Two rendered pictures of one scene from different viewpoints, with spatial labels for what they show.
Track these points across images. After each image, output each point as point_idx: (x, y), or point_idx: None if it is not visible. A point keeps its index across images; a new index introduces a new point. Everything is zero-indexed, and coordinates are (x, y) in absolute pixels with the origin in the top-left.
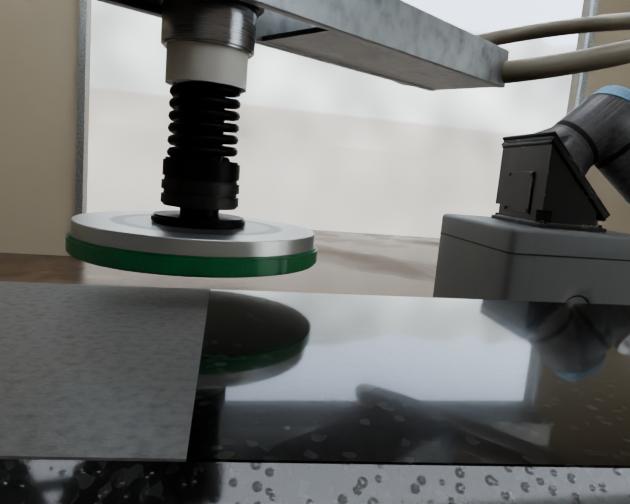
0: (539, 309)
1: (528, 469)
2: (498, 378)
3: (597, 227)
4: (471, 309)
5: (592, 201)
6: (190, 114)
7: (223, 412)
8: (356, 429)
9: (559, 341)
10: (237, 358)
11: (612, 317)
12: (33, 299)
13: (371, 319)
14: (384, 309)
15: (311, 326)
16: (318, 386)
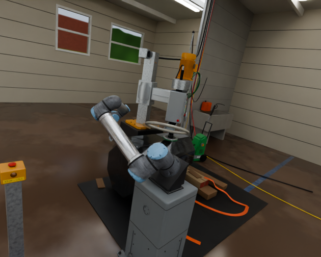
0: (151, 142)
1: None
2: (150, 136)
3: (150, 177)
4: (154, 141)
5: None
6: None
7: (156, 134)
8: (153, 134)
9: (149, 139)
10: (159, 136)
11: (146, 142)
12: None
13: (158, 139)
14: (158, 140)
15: (159, 138)
16: (155, 135)
